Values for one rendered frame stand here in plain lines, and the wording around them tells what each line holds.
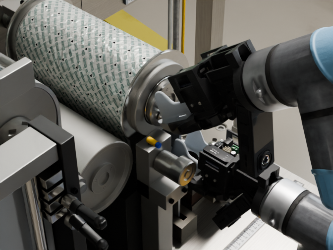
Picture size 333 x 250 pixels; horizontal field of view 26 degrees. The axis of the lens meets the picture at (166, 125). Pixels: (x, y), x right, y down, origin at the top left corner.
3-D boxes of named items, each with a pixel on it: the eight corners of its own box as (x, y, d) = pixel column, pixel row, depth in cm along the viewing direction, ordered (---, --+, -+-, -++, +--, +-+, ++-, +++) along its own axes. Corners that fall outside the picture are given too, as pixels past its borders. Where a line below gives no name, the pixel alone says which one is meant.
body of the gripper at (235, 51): (199, 53, 97) (261, 31, 87) (229, 108, 99) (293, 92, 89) (162, 80, 92) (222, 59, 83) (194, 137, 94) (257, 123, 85)
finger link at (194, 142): (179, 110, 119) (222, 135, 114) (178, 137, 123) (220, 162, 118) (166, 119, 117) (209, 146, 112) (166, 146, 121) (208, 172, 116)
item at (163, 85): (191, 91, 107) (164, 133, 107) (181, 85, 108) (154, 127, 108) (172, 71, 101) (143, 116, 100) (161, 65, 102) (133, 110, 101)
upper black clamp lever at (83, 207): (100, 234, 71) (99, 225, 70) (65, 210, 74) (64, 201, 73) (109, 226, 72) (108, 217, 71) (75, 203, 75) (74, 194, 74)
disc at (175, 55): (122, 160, 105) (122, 77, 96) (120, 158, 105) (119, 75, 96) (187, 114, 114) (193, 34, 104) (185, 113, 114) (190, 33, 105)
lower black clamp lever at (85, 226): (100, 256, 74) (102, 250, 73) (67, 224, 75) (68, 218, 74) (109, 248, 75) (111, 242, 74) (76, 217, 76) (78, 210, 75)
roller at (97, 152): (77, 231, 103) (70, 172, 95) (-33, 151, 116) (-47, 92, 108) (134, 185, 110) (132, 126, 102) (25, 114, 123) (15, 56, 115)
